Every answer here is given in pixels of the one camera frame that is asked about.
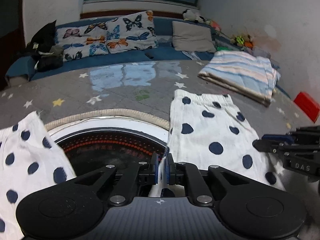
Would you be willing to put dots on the black bag on sofa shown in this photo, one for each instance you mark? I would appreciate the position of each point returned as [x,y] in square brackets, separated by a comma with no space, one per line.
[43,49]

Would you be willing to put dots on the black white plush toy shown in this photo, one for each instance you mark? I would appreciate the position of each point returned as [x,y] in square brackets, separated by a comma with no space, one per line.
[191,16]

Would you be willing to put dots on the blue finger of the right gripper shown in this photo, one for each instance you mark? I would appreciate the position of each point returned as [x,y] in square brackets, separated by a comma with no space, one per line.
[278,137]
[269,146]

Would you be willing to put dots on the white navy polka dot garment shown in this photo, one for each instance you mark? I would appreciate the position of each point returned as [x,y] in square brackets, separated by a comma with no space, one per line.
[205,129]

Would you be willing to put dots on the round induction cooker in table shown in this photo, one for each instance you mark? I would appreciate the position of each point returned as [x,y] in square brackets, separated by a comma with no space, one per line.
[119,137]

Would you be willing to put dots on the colourful toy pile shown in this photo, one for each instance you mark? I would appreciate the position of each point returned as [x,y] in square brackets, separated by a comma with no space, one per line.
[243,40]

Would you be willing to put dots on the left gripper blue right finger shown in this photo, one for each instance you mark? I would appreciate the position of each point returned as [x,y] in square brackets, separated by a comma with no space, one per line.
[188,176]

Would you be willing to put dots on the grey plain cushion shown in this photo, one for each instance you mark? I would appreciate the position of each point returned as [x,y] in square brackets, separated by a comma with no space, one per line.
[190,37]

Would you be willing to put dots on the butterfly print cushion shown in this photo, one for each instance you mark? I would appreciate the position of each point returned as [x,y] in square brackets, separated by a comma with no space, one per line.
[118,35]

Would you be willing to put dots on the folded striped blanket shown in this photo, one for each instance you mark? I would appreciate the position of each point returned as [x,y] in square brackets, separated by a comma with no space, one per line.
[253,77]

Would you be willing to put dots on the red box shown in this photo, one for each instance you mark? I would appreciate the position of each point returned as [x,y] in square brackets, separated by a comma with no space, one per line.
[308,105]

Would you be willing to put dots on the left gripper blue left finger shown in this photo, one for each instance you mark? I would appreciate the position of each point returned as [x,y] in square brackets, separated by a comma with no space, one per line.
[130,182]

